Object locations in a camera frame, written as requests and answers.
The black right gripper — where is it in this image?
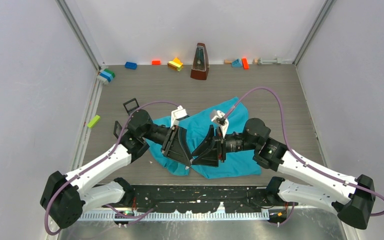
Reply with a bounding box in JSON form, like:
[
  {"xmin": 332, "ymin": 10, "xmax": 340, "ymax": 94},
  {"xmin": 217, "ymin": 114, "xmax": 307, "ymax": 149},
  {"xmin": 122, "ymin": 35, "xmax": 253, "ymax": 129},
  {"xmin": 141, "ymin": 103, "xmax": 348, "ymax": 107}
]
[{"xmin": 191, "ymin": 125, "xmax": 259, "ymax": 168}]

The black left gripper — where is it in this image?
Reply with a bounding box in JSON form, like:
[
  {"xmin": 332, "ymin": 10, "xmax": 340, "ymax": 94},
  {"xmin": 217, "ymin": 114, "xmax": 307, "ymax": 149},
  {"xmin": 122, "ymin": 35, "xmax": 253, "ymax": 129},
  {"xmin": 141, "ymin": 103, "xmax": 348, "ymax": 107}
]
[{"xmin": 141, "ymin": 124, "xmax": 194, "ymax": 167}]

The turquoise t-shirt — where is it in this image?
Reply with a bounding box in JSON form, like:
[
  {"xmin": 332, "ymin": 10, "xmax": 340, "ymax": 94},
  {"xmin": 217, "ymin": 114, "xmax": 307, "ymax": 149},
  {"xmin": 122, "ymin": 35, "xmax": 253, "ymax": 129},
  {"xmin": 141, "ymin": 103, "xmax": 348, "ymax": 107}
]
[{"xmin": 147, "ymin": 97, "xmax": 262, "ymax": 179}]

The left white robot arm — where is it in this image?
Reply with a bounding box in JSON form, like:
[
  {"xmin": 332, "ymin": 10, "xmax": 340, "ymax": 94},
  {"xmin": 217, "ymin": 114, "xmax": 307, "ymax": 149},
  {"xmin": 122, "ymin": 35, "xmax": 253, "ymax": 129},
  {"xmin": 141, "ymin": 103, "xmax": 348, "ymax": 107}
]
[{"xmin": 40, "ymin": 106, "xmax": 188, "ymax": 229}]

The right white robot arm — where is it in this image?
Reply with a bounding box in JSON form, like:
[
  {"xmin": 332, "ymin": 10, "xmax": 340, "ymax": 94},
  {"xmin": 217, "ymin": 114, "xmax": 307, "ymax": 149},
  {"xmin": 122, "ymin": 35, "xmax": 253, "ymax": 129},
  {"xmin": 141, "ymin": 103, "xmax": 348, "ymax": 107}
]
[{"xmin": 192, "ymin": 118, "xmax": 376, "ymax": 230}]

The open black box blue brooch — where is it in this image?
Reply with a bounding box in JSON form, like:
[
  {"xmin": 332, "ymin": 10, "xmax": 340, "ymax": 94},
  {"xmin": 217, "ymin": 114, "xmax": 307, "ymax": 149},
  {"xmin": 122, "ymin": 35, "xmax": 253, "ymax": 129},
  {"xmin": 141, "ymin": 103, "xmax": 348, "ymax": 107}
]
[{"xmin": 113, "ymin": 120, "xmax": 123, "ymax": 139}]

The open black empty box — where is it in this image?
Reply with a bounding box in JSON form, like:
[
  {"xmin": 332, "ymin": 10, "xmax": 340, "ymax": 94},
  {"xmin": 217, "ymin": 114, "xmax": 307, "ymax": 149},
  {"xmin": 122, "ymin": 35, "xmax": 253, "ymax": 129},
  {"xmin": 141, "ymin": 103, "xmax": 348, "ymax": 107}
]
[{"xmin": 122, "ymin": 98, "xmax": 140, "ymax": 115}]

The brown wooden metronome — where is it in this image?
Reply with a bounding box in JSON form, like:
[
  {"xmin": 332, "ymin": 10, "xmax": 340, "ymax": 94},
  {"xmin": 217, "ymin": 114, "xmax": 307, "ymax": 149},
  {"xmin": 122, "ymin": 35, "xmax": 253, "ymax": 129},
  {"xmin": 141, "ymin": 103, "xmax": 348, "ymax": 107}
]
[{"xmin": 190, "ymin": 42, "xmax": 209, "ymax": 81}]

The yellow green block stack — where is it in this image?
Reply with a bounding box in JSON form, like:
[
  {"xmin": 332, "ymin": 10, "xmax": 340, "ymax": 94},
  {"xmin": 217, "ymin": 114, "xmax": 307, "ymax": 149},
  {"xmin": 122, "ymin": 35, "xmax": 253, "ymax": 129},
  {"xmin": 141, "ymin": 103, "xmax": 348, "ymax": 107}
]
[{"xmin": 167, "ymin": 57, "xmax": 184, "ymax": 72}]

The blue triangular block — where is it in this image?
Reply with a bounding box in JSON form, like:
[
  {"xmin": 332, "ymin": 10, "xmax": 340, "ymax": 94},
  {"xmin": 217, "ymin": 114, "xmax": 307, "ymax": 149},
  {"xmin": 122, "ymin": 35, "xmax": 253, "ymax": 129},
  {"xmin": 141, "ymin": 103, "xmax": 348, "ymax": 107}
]
[{"xmin": 231, "ymin": 58, "xmax": 243, "ymax": 68}]

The orange red upright block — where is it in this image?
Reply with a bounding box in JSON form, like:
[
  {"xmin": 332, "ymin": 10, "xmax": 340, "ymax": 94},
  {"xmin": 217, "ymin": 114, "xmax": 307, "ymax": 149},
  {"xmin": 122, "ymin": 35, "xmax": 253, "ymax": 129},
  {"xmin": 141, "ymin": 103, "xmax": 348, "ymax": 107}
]
[{"xmin": 241, "ymin": 57, "xmax": 250, "ymax": 70}]

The lime green block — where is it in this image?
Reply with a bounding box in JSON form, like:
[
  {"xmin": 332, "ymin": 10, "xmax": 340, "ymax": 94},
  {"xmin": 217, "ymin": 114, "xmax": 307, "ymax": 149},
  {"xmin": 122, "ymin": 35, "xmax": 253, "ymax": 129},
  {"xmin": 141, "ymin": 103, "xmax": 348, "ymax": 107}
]
[{"xmin": 86, "ymin": 115, "xmax": 101, "ymax": 129}]

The small red block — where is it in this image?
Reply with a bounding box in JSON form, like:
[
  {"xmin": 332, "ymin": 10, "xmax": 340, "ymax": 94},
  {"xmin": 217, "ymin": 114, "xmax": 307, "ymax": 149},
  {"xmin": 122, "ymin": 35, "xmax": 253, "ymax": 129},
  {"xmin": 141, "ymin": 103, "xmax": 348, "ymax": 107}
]
[{"xmin": 151, "ymin": 60, "xmax": 161, "ymax": 65}]

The blue toy brick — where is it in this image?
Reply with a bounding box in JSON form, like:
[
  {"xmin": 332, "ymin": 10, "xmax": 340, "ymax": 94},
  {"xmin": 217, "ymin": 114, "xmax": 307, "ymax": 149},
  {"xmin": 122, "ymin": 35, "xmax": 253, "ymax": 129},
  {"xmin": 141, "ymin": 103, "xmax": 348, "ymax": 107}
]
[{"xmin": 124, "ymin": 61, "xmax": 138, "ymax": 70}]

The grey metal clamp piece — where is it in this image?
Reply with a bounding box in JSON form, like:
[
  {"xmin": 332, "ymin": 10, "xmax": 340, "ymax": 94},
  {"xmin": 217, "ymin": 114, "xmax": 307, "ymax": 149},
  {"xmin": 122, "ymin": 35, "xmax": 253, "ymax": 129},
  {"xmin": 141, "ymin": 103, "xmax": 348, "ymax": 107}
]
[{"xmin": 256, "ymin": 57, "xmax": 283, "ymax": 65}]

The blue green white block stack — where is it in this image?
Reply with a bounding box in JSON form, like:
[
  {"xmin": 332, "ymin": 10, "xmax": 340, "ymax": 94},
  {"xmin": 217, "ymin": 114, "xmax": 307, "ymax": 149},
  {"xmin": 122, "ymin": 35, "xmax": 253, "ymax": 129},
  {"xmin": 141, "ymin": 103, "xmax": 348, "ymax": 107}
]
[{"xmin": 96, "ymin": 68, "xmax": 116, "ymax": 85}]

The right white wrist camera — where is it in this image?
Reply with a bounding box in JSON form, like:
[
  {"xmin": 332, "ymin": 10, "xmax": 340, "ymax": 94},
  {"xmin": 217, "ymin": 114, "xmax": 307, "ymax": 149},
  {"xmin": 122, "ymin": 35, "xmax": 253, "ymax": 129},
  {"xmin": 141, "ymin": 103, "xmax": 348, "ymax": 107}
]
[{"xmin": 210, "ymin": 109, "xmax": 229, "ymax": 139}]

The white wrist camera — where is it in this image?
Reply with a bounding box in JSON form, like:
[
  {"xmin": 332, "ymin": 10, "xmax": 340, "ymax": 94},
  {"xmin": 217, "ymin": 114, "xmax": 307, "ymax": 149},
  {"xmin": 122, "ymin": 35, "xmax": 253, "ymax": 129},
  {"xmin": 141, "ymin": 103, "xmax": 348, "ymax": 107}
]
[
  {"xmin": 210, "ymin": 109, "xmax": 229, "ymax": 139},
  {"xmin": 170, "ymin": 105, "xmax": 189, "ymax": 127}
]

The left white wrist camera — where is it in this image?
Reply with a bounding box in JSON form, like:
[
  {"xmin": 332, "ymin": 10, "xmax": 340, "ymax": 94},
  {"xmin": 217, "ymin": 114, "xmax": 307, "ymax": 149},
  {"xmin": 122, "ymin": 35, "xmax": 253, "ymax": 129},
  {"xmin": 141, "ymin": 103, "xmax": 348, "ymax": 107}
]
[{"xmin": 170, "ymin": 105, "xmax": 189, "ymax": 127}]

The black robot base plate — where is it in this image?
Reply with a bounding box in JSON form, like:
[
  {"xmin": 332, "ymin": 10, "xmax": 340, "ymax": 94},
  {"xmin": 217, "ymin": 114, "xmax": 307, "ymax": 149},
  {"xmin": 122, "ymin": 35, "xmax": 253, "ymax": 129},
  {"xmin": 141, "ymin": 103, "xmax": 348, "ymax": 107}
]
[{"xmin": 109, "ymin": 184, "xmax": 298, "ymax": 224}]

